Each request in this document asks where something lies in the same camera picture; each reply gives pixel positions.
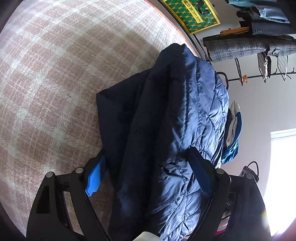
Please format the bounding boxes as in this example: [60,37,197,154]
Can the bright blue jacket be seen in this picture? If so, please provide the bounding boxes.
[221,112,242,165]

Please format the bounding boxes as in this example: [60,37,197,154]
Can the plaid pink bed blanket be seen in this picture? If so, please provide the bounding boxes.
[1,1,186,233]

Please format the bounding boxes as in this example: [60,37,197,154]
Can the denim hanging jacket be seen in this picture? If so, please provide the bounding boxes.
[225,0,290,24]

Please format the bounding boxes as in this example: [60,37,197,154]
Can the yellow green patterned box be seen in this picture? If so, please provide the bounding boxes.
[161,0,221,35]

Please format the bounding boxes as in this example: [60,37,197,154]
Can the navy puffer jacket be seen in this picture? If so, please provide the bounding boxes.
[96,44,229,240]

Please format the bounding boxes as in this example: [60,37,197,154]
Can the small teddy bear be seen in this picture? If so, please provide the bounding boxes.
[241,75,248,84]

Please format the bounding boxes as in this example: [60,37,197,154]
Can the grey plaid hanging coat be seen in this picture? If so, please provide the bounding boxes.
[203,36,295,62]

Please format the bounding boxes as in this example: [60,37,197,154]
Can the folded white garment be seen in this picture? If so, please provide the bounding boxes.
[226,101,241,147]

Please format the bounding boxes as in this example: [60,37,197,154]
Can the black hanging garment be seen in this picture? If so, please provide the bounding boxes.
[237,21,295,38]

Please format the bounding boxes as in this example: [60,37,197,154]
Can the pink sleeve forearm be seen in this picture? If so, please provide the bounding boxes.
[214,225,227,236]

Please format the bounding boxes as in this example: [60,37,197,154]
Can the items on top shelf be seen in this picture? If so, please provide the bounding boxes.
[257,52,271,82]

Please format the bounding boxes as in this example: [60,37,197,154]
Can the black metal clothes rack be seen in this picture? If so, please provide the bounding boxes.
[212,55,295,93]

